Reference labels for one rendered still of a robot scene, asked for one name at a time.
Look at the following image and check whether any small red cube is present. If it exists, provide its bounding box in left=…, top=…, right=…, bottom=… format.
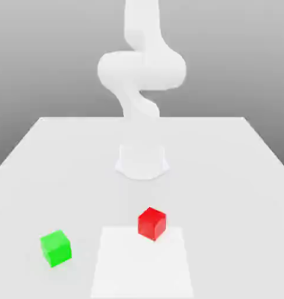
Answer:
left=137, top=206, right=167, bottom=242

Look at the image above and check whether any small green cube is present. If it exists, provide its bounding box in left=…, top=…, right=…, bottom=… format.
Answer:
left=40, top=229, right=73, bottom=268

